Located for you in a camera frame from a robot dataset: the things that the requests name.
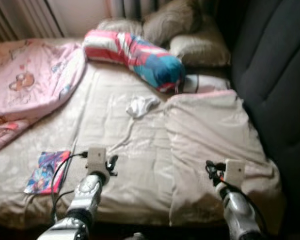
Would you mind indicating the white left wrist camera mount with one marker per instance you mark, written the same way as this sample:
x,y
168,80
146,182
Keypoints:
x,y
96,159

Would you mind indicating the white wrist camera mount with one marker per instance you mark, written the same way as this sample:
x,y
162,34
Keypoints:
x,y
235,172
96,159

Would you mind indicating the white pillow with dark stripe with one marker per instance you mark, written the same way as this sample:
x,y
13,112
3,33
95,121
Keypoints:
x,y
205,84

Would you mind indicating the colourful comic book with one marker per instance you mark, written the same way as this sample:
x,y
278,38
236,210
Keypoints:
x,y
42,172

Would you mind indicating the white pleated curtain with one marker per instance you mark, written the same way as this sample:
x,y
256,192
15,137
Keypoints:
x,y
20,17

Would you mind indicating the grey curtain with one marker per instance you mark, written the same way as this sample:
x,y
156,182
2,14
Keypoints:
x,y
130,7

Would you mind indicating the folded beige duvet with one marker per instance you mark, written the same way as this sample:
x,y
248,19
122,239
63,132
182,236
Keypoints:
x,y
210,135

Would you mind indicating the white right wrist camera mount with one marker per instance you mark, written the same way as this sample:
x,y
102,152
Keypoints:
x,y
235,172

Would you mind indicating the white sock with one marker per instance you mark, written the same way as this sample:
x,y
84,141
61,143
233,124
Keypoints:
x,y
140,106

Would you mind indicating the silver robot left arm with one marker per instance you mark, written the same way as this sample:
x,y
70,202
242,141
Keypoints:
x,y
85,197

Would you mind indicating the silver robot left leg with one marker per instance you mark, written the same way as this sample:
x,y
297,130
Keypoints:
x,y
135,236

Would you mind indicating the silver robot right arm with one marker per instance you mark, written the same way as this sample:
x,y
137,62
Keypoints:
x,y
237,212

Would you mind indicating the striped pink blue bolster pillow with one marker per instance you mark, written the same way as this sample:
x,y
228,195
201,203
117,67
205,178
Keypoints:
x,y
140,57

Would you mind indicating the pink cartoon bear blanket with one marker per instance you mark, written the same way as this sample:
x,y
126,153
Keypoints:
x,y
30,80

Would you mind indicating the black upholstered chair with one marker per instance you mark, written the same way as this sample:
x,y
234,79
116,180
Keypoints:
x,y
275,75

